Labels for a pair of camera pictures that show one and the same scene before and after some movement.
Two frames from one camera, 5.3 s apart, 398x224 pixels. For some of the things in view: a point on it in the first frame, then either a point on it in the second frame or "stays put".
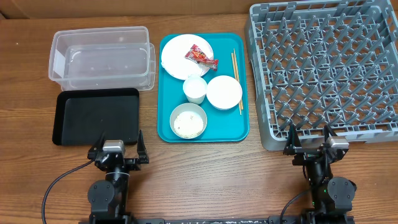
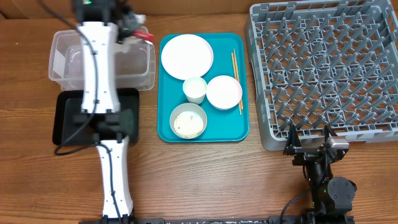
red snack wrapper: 195,53 to 143,34
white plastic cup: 194,88 stays put
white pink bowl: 224,93 stays put
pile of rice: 188,124 stays put
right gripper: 305,154 stays put
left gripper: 134,164 to 136,21
